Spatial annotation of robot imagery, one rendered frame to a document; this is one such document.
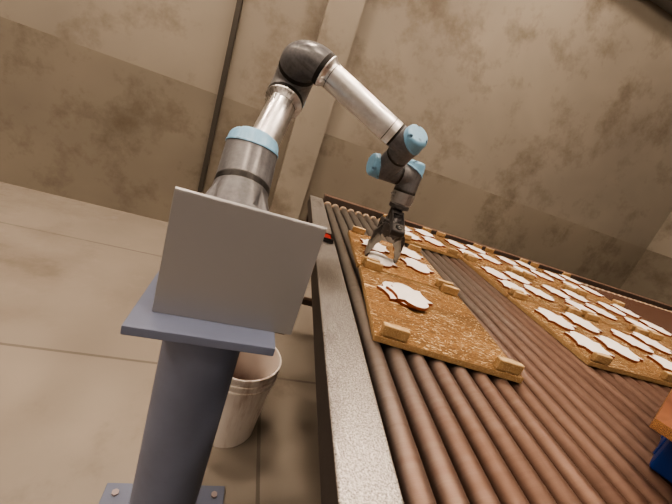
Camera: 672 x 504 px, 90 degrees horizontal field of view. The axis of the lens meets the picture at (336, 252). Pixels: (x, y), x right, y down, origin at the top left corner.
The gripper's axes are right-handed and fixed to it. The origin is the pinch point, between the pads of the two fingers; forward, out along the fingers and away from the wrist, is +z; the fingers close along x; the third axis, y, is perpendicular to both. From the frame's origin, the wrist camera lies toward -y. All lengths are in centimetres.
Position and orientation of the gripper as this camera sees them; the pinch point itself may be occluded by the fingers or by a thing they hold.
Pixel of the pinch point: (380, 258)
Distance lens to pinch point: 120.4
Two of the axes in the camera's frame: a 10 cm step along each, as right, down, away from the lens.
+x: -9.5, -2.9, -1.4
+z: -3.1, 9.1, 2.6
